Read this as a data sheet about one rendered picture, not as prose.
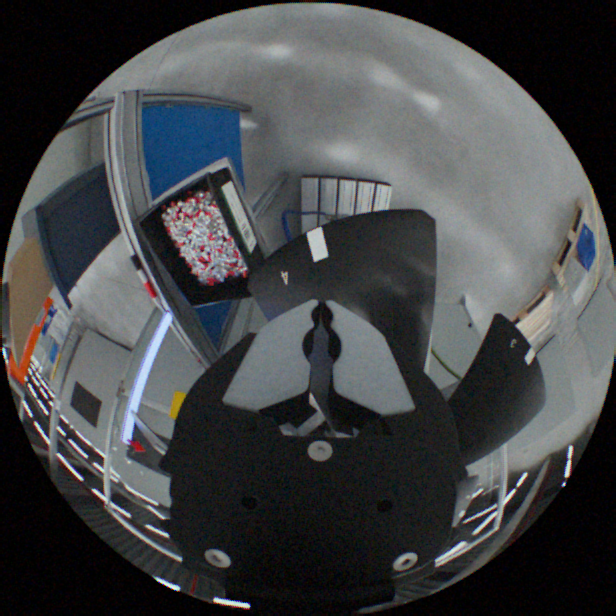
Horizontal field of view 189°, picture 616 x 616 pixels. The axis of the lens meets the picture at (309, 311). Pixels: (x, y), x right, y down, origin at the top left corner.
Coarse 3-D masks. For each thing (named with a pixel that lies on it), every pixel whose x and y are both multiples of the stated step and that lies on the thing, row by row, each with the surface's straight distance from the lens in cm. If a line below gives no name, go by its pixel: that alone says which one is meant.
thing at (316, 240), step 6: (318, 228) 22; (312, 234) 22; (318, 234) 21; (312, 240) 22; (318, 240) 21; (312, 246) 21; (318, 246) 21; (324, 246) 21; (312, 252) 21; (318, 252) 21; (324, 252) 21; (318, 258) 21
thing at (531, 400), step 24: (504, 336) 40; (480, 360) 37; (504, 360) 39; (480, 384) 36; (504, 384) 38; (528, 384) 41; (456, 408) 34; (480, 408) 35; (504, 408) 37; (528, 408) 41; (480, 432) 35; (504, 432) 37; (480, 456) 35
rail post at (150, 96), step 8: (144, 96) 54; (152, 96) 54; (160, 96) 56; (168, 96) 59; (176, 96) 61; (184, 96) 64; (192, 96) 70; (200, 96) 73; (208, 96) 76; (216, 96) 82; (216, 104) 82; (224, 104) 87; (232, 104) 95; (240, 104) 104; (248, 104) 115
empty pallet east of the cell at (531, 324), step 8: (544, 288) 304; (536, 296) 300; (544, 296) 306; (528, 304) 296; (544, 304) 306; (520, 312) 291; (536, 312) 302; (544, 312) 330; (512, 320) 294; (520, 320) 288; (528, 320) 300; (536, 320) 326; (544, 320) 359; (520, 328) 302; (528, 328) 328; (536, 328) 356; (528, 336) 357
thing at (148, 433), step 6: (132, 414) 31; (138, 420) 30; (138, 426) 34; (144, 426) 29; (144, 432) 33; (150, 432) 29; (150, 438) 33; (156, 438) 28; (156, 444) 34; (162, 444) 28; (162, 450) 34
